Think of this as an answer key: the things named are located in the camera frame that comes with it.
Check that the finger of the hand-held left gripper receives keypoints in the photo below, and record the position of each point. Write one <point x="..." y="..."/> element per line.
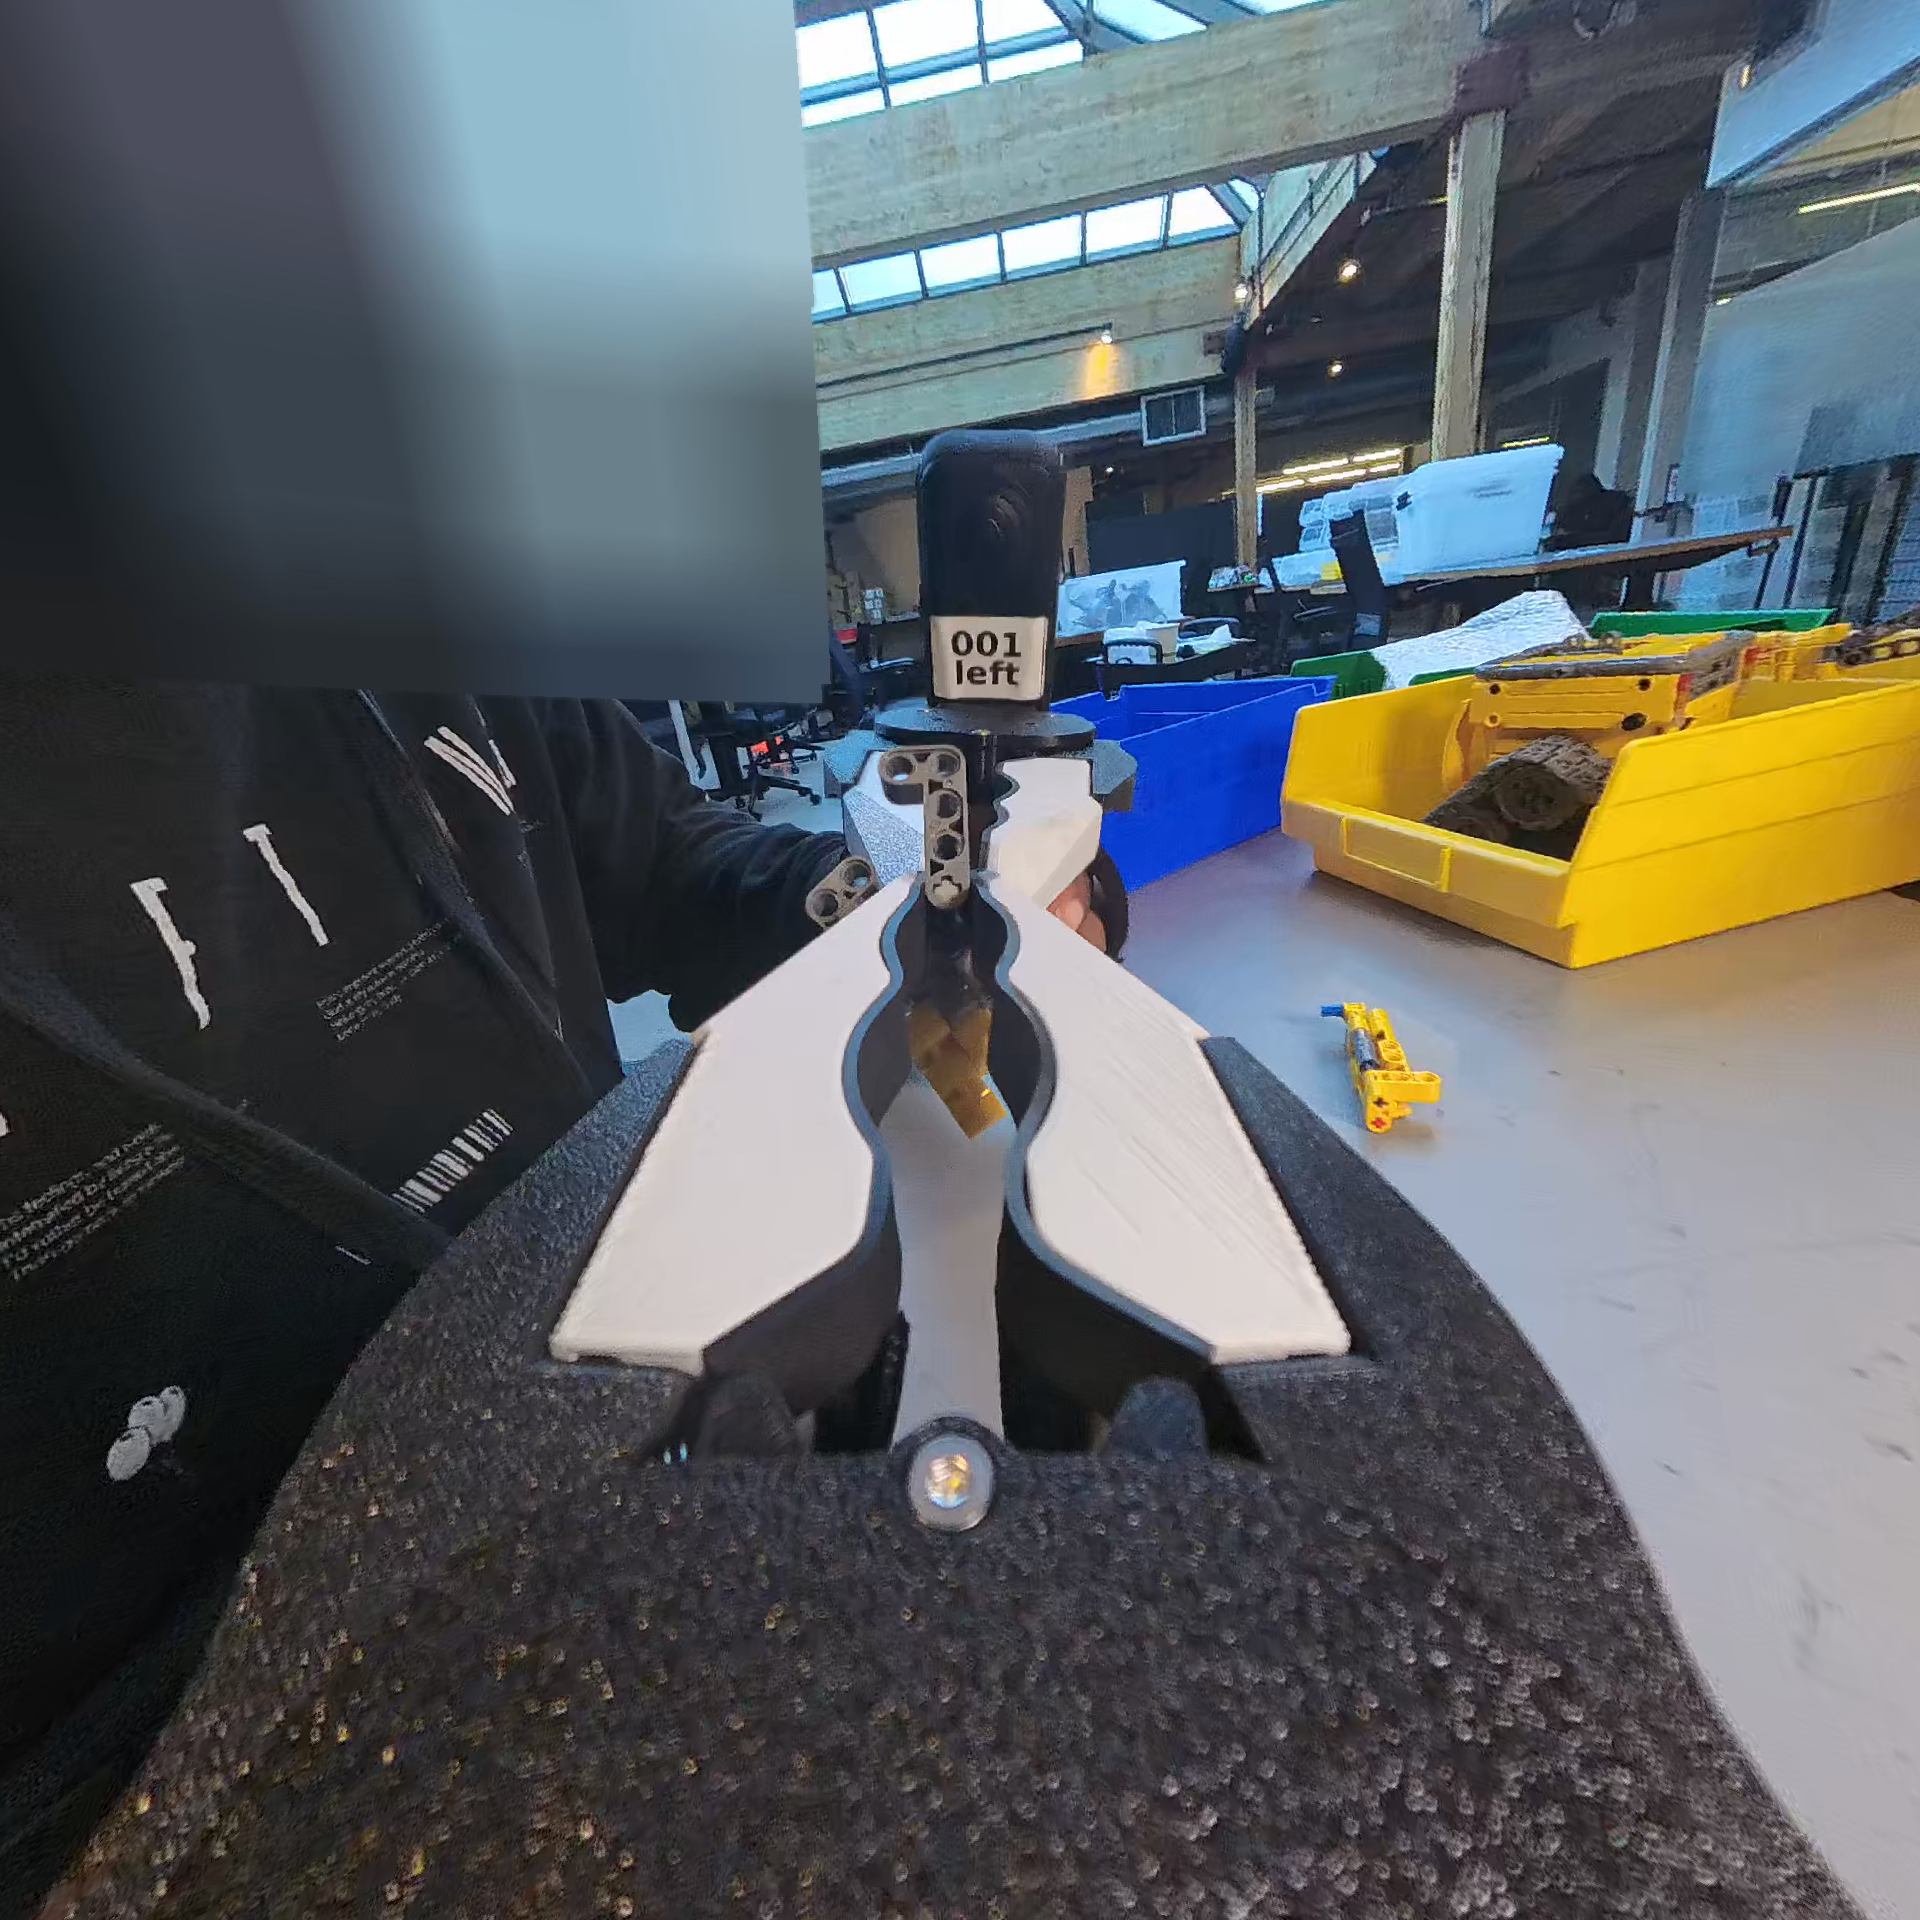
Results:
<point x="879" y="826"/>
<point x="1050" y="826"/>

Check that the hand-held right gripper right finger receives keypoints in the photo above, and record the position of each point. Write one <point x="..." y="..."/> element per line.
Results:
<point x="1171" y="1200"/>

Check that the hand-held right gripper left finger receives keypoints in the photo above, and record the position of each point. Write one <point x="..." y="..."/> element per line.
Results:
<point x="734" y="1200"/>

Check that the grey and yellow brick assembly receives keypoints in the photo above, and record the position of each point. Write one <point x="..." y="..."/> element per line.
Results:
<point x="960" y="1072"/>

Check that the person's left forearm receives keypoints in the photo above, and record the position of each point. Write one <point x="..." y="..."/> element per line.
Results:
<point x="704" y="886"/>

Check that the grey desk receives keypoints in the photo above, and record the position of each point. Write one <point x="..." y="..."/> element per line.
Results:
<point x="1651" y="1276"/>

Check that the person's left hand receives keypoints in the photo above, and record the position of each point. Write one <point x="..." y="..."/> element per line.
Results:
<point x="1077" y="913"/>

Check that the black office chair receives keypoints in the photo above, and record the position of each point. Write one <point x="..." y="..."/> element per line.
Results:
<point x="1359" y="564"/>
<point x="781" y="765"/>

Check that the clear plastic box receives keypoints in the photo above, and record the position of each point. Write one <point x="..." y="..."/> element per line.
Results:
<point x="1118" y="598"/>

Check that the blue storage bin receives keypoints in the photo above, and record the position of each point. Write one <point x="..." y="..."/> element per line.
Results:
<point x="1214" y="780"/>

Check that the white paper cup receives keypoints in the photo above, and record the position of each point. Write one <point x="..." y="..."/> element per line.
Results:
<point x="1142" y="642"/>

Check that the black cart tray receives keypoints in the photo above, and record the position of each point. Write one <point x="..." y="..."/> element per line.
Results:
<point x="1200" y="668"/>

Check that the yellow brick piston assembly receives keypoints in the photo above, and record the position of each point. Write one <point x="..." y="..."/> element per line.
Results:
<point x="1381" y="1065"/>

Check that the stack of clear boxes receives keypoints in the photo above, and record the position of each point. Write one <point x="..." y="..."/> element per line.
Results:
<point x="1343" y="518"/>

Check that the white crumpled foam sheet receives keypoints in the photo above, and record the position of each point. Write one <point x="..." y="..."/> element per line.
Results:
<point x="1484" y="629"/>

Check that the yellow tracked toy vehicle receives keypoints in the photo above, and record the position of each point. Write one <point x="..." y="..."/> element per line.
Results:
<point x="1531" y="796"/>

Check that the white storage box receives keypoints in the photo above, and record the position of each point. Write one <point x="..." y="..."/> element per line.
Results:
<point x="1477" y="511"/>

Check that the person's black printed hoodie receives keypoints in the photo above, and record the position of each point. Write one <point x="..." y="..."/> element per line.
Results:
<point x="226" y="1126"/>

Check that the large yellow storage bin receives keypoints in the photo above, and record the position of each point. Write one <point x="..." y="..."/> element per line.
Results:
<point x="1724" y="870"/>

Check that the wooden work table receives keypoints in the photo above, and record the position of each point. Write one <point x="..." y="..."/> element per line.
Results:
<point x="1651" y="546"/>

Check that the green storage bin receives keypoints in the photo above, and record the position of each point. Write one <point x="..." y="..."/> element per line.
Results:
<point x="1710" y="620"/>

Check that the thin wooden post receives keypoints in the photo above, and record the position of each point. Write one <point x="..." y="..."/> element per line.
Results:
<point x="1247" y="480"/>

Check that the thick wooden post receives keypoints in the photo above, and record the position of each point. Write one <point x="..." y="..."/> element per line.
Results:
<point x="1469" y="300"/>

